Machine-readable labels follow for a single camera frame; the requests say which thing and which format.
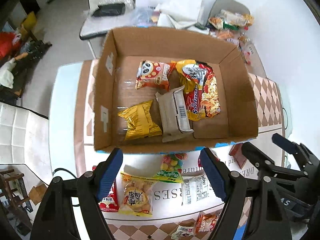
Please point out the printed tablecloth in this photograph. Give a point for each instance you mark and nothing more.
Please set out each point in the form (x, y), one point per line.
(169, 206)

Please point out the grey wrapped biscuit pack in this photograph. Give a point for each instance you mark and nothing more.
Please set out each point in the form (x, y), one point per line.
(173, 112)

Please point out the pile of snacks on chair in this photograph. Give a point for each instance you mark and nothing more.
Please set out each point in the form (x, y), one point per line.
(232, 27)

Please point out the colourful gumball candy bag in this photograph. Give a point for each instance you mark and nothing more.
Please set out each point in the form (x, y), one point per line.
(171, 168)

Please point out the white goose plush toy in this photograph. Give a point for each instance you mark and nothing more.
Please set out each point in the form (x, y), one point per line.
(6, 76)

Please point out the red yellow noodle packet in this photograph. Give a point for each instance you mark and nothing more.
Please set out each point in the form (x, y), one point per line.
(200, 89)

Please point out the yellow cracker snack bag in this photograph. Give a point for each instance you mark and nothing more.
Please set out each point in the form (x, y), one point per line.
(137, 195)

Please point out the white chair with tray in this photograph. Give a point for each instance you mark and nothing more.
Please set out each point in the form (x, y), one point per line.
(98, 23)

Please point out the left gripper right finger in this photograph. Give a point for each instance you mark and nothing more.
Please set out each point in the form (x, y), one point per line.
(267, 217)

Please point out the white cloth bag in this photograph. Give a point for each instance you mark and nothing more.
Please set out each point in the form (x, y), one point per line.
(180, 14)

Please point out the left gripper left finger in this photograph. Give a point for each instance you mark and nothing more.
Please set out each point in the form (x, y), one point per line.
(55, 217)

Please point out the black tray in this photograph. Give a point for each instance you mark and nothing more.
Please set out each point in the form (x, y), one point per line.
(113, 9)

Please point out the red white milk candy bag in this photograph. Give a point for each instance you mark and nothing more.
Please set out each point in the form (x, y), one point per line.
(110, 202)

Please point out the white snack packet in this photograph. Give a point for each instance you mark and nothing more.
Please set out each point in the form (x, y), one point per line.
(195, 189)

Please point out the panda snack bag orange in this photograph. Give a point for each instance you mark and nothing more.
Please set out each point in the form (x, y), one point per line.
(153, 74)

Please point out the small white candy packet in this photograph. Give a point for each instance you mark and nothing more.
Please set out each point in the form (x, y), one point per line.
(182, 231)

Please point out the dark red wafer packet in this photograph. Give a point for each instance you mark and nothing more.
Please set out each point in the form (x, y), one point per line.
(236, 153)

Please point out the wooden stool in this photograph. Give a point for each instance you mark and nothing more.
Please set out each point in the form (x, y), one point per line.
(13, 189)

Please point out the white quilted chair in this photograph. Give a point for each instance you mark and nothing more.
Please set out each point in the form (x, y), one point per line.
(24, 136)

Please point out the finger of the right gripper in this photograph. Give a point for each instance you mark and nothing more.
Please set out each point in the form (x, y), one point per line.
(295, 149)
(267, 167)

